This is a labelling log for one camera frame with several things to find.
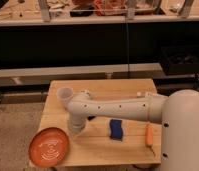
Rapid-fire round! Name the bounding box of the orange ceramic bowl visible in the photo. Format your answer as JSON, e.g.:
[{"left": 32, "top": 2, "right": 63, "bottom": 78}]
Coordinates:
[{"left": 28, "top": 127, "right": 70, "bottom": 168}]

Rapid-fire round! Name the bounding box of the black white striped block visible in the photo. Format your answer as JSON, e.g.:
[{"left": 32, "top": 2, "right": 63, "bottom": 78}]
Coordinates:
[{"left": 87, "top": 116, "right": 96, "bottom": 121}]

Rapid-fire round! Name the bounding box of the blue sponge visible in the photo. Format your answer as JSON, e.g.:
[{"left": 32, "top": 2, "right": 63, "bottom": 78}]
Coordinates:
[{"left": 109, "top": 119, "right": 123, "bottom": 141}]

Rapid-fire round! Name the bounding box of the thin vertical cable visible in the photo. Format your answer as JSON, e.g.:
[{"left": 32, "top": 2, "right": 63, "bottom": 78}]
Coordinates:
[{"left": 124, "top": 18, "right": 131, "bottom": 80}]

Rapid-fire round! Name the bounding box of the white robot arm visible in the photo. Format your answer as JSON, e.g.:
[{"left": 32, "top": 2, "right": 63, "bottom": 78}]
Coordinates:
[{"left": 67, "top": 90, "right": 199, "bottom": 171}]

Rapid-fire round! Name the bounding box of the small white bottle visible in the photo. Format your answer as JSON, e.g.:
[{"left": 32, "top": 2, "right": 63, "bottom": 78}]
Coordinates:
[{"left": 136, "top": 92, "right": 149, "bottom": 98}]

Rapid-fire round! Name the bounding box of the black bin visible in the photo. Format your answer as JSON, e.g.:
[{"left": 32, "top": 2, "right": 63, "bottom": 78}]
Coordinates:
[{"left": 159, "top": 45, "right": 199, "bottom": 75}]

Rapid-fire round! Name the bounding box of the orange handled tool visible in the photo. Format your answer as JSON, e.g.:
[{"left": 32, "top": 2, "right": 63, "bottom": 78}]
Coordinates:
[{"left": 145, "top": 122, "right": 156, "bottom": 156}]

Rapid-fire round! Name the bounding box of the translucent plastic cup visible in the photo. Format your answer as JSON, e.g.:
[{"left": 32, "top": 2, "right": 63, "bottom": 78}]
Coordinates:
[{"left": 56, "top": 87, "right": 74, "bottom": 107}]

